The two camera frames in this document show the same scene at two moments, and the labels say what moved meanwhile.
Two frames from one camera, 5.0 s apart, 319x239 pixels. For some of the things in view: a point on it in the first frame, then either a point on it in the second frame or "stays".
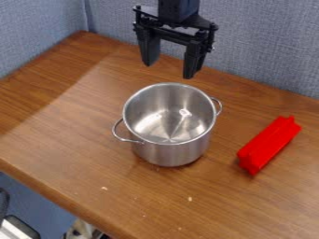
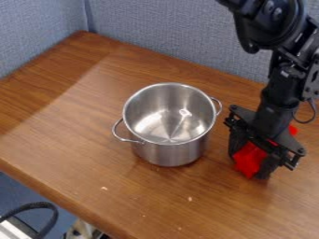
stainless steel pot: x=167 y=121 stays
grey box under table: x=16 y=229 stays
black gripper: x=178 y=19 to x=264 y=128
